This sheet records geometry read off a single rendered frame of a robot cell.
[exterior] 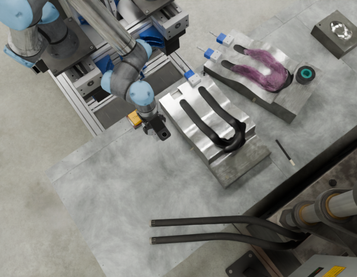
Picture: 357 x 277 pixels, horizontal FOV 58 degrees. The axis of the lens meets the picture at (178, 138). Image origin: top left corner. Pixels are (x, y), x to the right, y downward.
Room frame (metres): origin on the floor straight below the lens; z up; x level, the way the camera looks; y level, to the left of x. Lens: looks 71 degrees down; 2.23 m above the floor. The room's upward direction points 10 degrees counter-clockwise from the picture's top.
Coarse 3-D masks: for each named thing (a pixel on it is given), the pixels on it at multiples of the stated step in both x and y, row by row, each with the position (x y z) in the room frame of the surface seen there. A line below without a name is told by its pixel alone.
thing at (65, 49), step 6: (66, 36) 0.91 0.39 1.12; (72, 36) 0.94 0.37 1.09; (54, 42) 0.89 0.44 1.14; (60, 42) 0.89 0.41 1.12; (66, 42) 0.90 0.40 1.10; (72, 42) 0.92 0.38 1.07; (78, 42) 0.93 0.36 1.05; (48, 48) 0.90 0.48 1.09; (54, 48) 0.89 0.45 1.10; (60, 48) 0.88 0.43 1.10; (66, 48) 0.89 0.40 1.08; (72, 48) 0.89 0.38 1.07; (54, 54) 0.88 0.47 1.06; (60, 54) 0.87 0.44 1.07; (66, 54) 0.87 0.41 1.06; (72, 54) 0.88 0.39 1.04
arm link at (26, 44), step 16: (0, 0) 0.65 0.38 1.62; (16, 0) 0.65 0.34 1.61; (32, 0) 0.67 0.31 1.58; (0, 16) 0.66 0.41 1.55; (16, 16) 0.63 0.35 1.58; (32, 16) 0.65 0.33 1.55; (16, 32) 0.72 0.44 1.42; (32, 32) 0.73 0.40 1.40; (16, 48) 0.77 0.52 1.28; (32, 48) 0.77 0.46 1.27; (32, 64) 0.77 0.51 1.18
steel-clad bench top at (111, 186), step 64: (320, 0) 1.12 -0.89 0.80; (320, 64) 0.74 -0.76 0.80; (128, 128) 0.59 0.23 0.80; (256, 128) 0.47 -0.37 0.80; (320, 128) 0.41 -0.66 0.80; (64, 192) 0.33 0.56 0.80; (128, 192) 0.28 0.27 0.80; (192, 192) 0.22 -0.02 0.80; (256, 192) 0.17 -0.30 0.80; (128, 256) 0.01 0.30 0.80
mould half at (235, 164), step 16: (208, 80) 0.71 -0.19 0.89; (192, 96) 0.65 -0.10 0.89; (224, 96) 0.62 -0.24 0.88; (176, 112) 0.59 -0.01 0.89; (208, 112) 0.56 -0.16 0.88; (240, 112) 0.52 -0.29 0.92; (192, 128) 0.50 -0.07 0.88; (224, 128) 0.45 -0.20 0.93; (192, 144) 0.43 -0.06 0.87; (208, 144) 0.39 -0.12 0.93; (256, 144) 0.38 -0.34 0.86; (208, 160) 0.33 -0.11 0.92; (224, 160) 0.33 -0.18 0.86; (240, 160) 0.31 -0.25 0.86; (256, 160) 0.30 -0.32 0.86; (224, 176) 0.26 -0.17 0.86; (240, 176) 0.25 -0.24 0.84
